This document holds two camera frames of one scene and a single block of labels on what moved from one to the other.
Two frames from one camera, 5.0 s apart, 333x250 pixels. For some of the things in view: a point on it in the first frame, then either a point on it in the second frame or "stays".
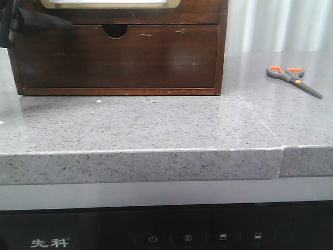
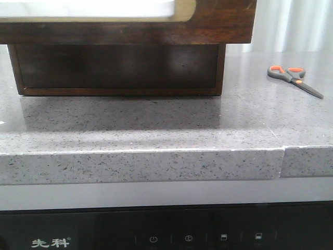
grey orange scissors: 292,75 stays
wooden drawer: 189,12 -> 214,22
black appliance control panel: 297,225 stays
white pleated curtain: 279,25 stays
